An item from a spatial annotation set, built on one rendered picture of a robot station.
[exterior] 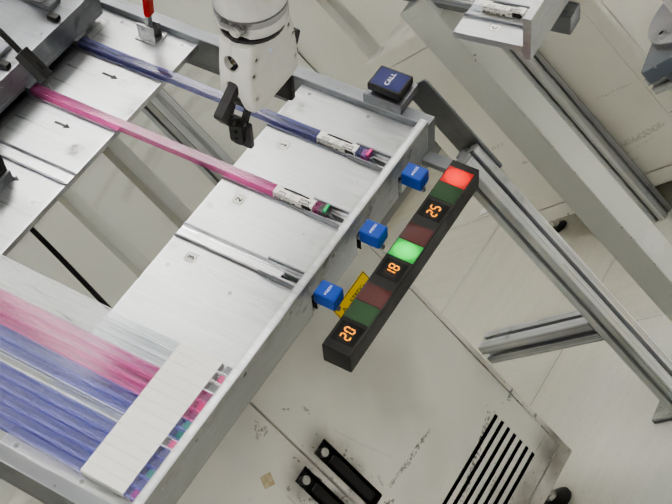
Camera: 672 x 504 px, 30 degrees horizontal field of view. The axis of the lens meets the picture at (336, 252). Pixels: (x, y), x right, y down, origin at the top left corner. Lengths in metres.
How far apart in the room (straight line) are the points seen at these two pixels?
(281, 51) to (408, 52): 1.38
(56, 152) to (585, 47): 1.21
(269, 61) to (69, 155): 0.41
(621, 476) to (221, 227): 0.88
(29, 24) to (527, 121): 0.75
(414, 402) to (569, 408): 0.52
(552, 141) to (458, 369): 0.40
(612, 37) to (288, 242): 1.12
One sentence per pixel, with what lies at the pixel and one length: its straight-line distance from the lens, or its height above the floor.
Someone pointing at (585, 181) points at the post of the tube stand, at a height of 0.43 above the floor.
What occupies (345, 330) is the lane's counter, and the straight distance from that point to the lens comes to 1.52.
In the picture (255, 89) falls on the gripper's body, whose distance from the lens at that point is 1.45.
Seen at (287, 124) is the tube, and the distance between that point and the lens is 1.72.
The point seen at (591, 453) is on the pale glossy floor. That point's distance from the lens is 2.28.
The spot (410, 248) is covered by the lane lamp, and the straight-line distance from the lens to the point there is 1.59.
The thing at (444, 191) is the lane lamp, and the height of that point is 0.66.
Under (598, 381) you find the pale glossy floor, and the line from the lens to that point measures 2.44.
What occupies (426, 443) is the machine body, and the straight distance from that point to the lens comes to 2.00.
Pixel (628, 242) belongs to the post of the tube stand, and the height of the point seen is 0.30.
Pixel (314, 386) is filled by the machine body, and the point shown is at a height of 0.52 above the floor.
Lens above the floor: 1.13
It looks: 15 degrees down
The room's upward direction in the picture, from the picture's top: 44 degrees counter-clockwise
